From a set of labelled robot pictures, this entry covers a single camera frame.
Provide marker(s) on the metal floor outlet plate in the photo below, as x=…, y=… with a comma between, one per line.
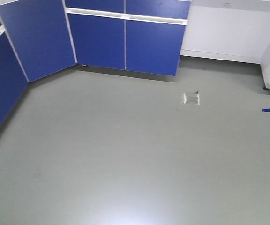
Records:
x=191, y=98

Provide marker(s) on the blue double door cabinet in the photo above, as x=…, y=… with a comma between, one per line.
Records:
x=133, y=35

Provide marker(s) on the blue corner cabinet panel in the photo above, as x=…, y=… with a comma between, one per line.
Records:
x=39, y=32

